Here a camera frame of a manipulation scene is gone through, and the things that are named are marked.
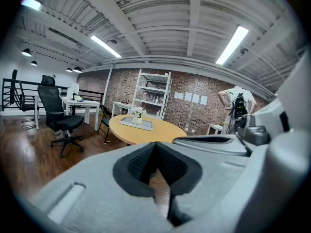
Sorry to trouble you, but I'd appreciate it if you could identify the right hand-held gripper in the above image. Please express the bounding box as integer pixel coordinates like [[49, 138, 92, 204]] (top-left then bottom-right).
[[172, 50, 311, 233]]

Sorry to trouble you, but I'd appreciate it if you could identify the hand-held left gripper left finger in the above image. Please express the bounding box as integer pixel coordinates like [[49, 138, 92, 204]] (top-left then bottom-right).
[[31, 141, 172, 233]]

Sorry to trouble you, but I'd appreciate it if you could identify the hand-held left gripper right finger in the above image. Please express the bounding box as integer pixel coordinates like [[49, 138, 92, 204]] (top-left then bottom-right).
[[155, 141, 251, 228]]

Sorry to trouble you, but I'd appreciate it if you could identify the grey rectangular tray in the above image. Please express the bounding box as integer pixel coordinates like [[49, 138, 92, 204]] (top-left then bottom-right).
[[119, 116, 154, 131]]

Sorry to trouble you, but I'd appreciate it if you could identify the pink artificial flower bouquet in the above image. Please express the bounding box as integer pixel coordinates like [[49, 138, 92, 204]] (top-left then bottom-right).
[[130, 106, 147, 125]]

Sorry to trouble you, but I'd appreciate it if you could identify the small white side table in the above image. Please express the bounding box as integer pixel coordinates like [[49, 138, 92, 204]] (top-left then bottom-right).
[[207, 123, 224, 135]]

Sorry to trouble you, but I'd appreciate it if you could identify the round yellow wooden table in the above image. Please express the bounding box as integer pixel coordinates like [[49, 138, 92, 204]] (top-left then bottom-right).
[[108, 114, 187, 146]]

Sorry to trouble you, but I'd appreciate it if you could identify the black folding chair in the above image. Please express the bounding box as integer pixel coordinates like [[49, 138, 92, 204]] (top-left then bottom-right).
[[97, 104, 112, 144]]

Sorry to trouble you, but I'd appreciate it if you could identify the small white table with router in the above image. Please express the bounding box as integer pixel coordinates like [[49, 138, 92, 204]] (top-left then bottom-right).
[[111, 101, 137, 117]]

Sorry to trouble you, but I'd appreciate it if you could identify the black mesh office chair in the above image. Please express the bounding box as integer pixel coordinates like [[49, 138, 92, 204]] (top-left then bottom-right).
[[37, 75, 85, 159]]

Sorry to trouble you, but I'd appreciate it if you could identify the white metal shelf rack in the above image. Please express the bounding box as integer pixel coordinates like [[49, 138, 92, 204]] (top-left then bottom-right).
[[132, 69, 172, 121]]

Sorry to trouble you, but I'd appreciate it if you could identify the white monitor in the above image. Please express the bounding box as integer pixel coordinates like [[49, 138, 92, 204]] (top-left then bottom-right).
[[69, 83, 80, 100]]

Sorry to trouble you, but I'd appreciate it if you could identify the black metal railing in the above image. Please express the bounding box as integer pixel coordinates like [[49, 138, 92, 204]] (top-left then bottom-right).
[[1, 78, 105, 112]]

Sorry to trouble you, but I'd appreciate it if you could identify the ceiling tube light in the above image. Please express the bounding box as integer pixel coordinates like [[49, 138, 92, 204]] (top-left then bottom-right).
[[215, 26, 249, 65], [90, 34, 121, 58], [21, 0, 42, 11]]

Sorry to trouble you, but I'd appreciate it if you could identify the white wall cable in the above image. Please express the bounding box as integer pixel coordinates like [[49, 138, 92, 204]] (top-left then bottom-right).
[[169, 92, 188, 131]]

